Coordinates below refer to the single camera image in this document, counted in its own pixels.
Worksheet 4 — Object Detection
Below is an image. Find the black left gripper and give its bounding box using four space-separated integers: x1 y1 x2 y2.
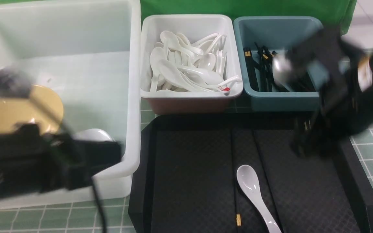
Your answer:
18 125 122 191

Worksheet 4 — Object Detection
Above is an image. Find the black plastic serving tray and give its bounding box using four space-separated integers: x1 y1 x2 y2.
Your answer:
128 112 373 233

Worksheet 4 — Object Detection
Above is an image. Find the blue-grey chopstick bin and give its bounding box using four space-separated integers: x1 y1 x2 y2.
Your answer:
234 16 340 112

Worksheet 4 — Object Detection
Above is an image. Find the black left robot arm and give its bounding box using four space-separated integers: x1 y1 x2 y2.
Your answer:
0 67 122 201

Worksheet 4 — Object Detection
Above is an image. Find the green checkered table mat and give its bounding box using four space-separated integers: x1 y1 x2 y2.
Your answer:
0 51 373 233

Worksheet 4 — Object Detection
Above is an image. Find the pile of white soup spoons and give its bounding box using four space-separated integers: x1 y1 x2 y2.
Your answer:
149 30 242 96

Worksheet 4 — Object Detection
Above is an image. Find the yellow noodle bowl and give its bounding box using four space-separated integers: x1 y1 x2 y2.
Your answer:
0 85 64 135

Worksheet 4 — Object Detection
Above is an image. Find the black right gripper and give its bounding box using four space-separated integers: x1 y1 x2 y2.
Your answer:
272 28 373 157

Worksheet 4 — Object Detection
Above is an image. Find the green cloth backdrop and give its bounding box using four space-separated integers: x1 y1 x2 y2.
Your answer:
0 0 357 36

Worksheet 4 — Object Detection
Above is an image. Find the white ceramic soup spoon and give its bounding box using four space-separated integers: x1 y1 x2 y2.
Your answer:
236 165 281 233

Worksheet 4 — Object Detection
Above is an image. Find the white rectangular spoon bin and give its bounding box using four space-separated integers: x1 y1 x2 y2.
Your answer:
140 14 243 115

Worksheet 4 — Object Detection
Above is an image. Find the bundle of black chopsticks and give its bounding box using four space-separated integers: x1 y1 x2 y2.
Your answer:
244 42 316 92

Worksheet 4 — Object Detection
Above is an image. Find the white square dish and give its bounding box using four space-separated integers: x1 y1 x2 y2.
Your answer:
72 128 115 142

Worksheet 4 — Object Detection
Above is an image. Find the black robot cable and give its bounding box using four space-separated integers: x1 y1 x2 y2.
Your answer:
91 178 109 233

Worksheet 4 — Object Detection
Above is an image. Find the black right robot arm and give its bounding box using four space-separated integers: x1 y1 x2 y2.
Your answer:
272 25 373 157

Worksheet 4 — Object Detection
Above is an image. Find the large translucent white plastic tub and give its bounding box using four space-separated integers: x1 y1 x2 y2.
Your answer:
0 0 141 199

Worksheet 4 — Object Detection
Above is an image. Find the black chopstick with gold band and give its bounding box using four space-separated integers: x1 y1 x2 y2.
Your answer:
230 128 242 233

